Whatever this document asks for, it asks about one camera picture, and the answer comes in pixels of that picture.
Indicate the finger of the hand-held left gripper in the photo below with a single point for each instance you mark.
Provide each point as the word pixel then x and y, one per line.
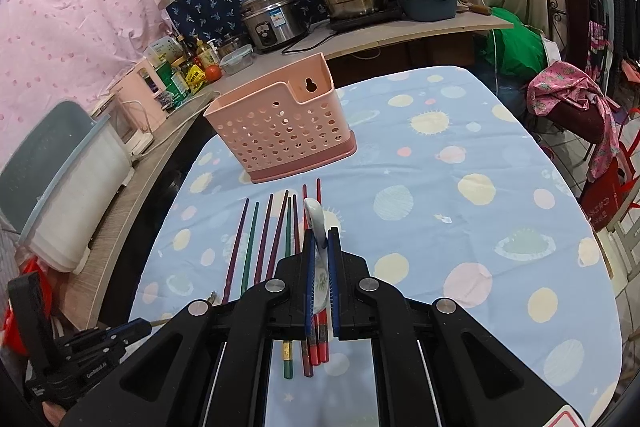
pixel 127 331

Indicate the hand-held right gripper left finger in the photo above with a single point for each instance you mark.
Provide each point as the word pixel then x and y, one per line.
pixel 310 277

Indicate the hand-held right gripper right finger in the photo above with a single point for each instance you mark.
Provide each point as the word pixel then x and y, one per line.
pixel 333 277

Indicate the green chopstick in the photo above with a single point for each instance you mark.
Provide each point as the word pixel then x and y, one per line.
pixel 288 232
pixel 250 247

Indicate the maroon chopstick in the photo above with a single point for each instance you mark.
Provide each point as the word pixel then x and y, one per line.
pixel 279 232
pixel 295 227

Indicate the purple chopstick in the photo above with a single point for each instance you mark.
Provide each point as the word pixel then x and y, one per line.
pixel 263 239
pixel 236 252

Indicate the white ceramic spoon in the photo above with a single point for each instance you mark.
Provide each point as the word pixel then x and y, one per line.
pixel 315 217

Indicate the red chopstick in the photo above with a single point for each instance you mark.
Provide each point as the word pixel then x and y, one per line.
pixel 305 207
pixel 318 197

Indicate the pink perforated utensil basket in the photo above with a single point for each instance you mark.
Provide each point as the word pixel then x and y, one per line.
pixel 280 122

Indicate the red plastic bag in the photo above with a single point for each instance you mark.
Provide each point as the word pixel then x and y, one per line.
pixel 20 322

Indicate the wooden counter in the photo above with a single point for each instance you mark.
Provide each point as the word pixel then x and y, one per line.
pixel 125 217

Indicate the blue planet print tablecloth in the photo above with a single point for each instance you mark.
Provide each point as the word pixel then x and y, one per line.
pixel 450 207

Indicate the white kitchen appliance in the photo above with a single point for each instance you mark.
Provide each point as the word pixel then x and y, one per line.
pixel 127 127

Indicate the red tomato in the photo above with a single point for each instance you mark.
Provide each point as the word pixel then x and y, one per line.
pixel 213 72

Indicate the yellow packet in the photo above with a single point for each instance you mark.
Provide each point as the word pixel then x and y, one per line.
pixel 196 81

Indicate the glass container with blue lid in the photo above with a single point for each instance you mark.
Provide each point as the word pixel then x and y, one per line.
pixel 237 61

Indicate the yellow oil pump bottle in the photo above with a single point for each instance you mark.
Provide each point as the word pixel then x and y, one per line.
pixel 211 54

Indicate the small pot with glass lid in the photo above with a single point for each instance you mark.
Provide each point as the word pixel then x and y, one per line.
pixel 234 43

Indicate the pink electric kettle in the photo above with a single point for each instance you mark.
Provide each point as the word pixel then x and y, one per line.
pixel 140 82

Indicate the black induction cooktop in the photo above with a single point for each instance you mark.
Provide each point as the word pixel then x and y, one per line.
pixel 370 19

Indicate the silver rice cooker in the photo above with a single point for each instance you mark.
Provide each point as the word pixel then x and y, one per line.
pixel 270 19

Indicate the dark sauce bottle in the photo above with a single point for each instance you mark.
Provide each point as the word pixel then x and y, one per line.
pixel 183 47

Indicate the clear plastic jar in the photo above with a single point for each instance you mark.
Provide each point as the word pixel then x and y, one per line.
pixel 162 49

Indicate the blue plastic basin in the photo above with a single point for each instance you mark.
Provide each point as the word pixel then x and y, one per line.
pixel 430 7

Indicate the green bag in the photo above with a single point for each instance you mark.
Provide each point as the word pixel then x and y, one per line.
pixel 515 42

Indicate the pink dotted curtain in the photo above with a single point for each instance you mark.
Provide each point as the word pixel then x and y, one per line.
pixel 75 32

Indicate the pink floral cloth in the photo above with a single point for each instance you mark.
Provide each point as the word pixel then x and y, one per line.
pixel 575 87

